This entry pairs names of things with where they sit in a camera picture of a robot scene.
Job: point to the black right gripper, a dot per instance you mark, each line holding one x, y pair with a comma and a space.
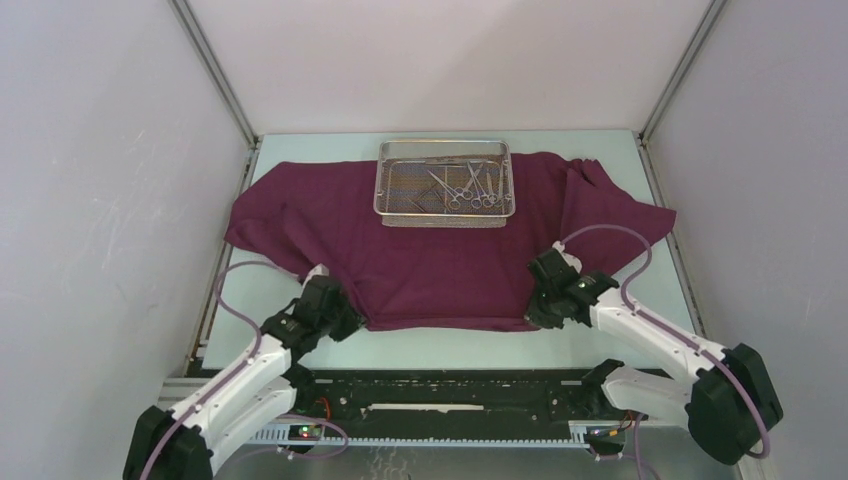
534, 314

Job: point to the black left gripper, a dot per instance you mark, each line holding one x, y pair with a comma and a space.
353, 320

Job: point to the maroon surgical wrap cloth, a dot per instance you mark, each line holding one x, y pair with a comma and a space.
300, 215

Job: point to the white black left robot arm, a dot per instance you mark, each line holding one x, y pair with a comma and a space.
194, 438

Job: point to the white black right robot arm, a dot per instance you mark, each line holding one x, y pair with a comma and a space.
722, 396

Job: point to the steel surgical scissors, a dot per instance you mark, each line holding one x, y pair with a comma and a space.
452, 197

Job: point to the steel forceps right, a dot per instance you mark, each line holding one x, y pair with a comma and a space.
491, 197

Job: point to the steel forceps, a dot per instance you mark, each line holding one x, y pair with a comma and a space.
473, 190
491, 197

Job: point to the steel forceps left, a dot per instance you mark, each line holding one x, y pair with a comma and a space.
473, 190

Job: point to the steel tweezers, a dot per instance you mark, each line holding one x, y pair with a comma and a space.
429, 201

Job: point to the steel instrument tray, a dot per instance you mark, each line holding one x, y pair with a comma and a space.
402, 173

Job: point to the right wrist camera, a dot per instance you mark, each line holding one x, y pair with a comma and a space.
554, 265

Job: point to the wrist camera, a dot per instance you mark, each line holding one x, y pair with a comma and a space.
554, 265
318, 270

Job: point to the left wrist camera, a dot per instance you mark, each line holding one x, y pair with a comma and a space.
318, 270

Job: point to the grey cable duct strip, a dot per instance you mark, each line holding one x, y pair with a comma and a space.
277, 435

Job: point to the aluminium frame rail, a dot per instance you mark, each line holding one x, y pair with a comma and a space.
557, 400

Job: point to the left corner aluminium post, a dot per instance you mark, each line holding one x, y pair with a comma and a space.
189, 21

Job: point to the corner aluminium post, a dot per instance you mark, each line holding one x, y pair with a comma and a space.
691, 52
189, 21

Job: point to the right corner aluminium post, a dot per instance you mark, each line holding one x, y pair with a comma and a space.
691, 52

